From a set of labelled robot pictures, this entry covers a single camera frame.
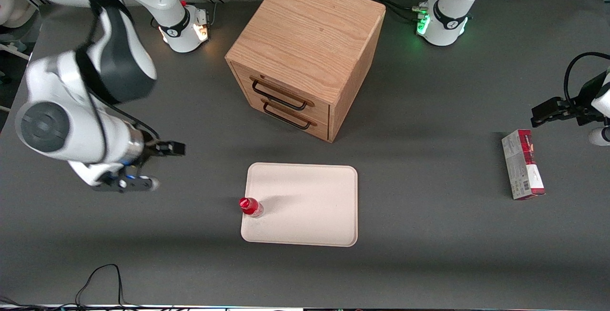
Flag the red-capped coke bottle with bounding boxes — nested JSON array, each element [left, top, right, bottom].
[[239, 197, 264, 218]]

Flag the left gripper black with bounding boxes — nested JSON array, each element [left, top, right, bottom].
[[531, 74, 609, 127]]

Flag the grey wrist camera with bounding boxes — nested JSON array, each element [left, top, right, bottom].
[[588, 127, 610, 146], [92, 174, 159, 193]]

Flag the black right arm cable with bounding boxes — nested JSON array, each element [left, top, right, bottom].
[[67, 0, 160, 164]]

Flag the black metal drawer handle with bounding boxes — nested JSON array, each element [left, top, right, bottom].
[[263, 101, 313, 130], [251, 79, 308, 111]]

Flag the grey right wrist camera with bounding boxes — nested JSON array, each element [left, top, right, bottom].
[[92, 174, 159, 193]]

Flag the red plaid carton box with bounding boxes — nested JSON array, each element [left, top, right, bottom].
[[501, 129, 546, 201]]

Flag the white round background object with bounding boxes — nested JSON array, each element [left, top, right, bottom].
[[0, 0, 40, 29]]

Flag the black left base cable bundle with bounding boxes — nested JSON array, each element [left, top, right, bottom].
[[363, 0, 429, 22]]

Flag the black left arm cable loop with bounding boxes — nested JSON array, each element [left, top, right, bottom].
[[564, 52, 610, 109]]

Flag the wooden two-drawer cabinet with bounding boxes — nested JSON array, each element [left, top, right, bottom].
[[225, 0, 386, 143]]

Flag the black loose table cable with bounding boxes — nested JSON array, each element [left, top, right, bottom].
[[0, 264, 143, 310]]

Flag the beige plastic tray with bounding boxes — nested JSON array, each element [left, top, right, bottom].
[[241, 162, 358, 247]]

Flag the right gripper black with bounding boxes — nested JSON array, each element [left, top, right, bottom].
[[142, 140, 186, 159]]

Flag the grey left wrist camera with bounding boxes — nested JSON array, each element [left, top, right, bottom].
[[588, 127, 610, 146]]

